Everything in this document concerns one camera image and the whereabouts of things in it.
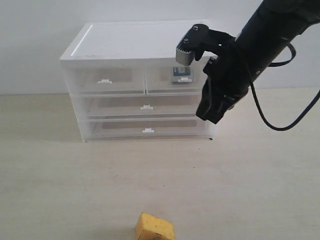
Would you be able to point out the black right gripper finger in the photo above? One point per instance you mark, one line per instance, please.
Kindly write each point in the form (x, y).
(220, 104)

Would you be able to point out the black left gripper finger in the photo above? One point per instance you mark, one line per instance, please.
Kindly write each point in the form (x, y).
(204, 108)

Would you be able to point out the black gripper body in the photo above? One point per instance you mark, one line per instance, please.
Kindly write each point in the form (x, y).
(227, 76)

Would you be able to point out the white blue pill bottle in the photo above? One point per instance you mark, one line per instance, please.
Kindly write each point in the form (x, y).
(181, 75)

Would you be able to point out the clear drawer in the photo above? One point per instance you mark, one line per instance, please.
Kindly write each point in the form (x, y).
(148, 127)
(158, 81)
(94, 107)
(105, 81)

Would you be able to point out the yellow sponge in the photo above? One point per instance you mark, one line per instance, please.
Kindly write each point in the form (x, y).
(149, 227)

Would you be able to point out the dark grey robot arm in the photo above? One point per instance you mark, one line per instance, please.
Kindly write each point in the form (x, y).
(270, 30)

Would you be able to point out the white plastic drawer cabinet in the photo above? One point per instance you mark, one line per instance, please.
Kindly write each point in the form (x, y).
(136, 45)

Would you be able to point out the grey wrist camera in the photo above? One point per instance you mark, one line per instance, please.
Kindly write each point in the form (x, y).
(190, 46)

